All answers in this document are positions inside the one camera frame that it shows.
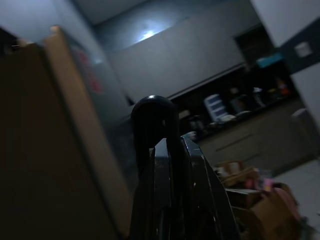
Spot white wall box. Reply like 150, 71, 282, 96
294, 41, 313, 59

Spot grey refrigerator with red sticker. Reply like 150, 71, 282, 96
67, 32, 140, 181

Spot grey lower kitchen cabinet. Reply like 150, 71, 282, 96
199, 99, 311, 176

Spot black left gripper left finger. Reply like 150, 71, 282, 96
129, 138, 174, 240

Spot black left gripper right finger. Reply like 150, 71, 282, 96
174, 134, 241, 240

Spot cardboard box with clutter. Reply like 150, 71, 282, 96
216, 159, 305, 240

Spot teal box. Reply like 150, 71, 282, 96
256, 53, 284, 68

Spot grey upper wall cabinets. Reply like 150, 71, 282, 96
94, 14, 274, 101

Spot brown cardboard trash box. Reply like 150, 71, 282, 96
0, 24, 134, 240

